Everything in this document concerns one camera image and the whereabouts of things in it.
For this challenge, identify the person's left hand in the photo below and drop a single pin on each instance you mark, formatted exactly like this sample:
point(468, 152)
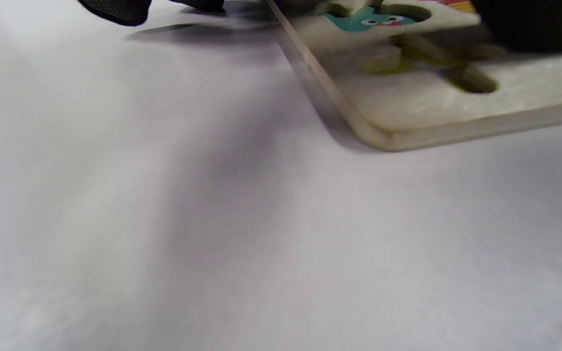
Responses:
point(115, 12)

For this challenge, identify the wooden math block puzzle board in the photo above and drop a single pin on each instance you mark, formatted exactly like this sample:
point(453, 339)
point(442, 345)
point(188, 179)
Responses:
point(408, 112)

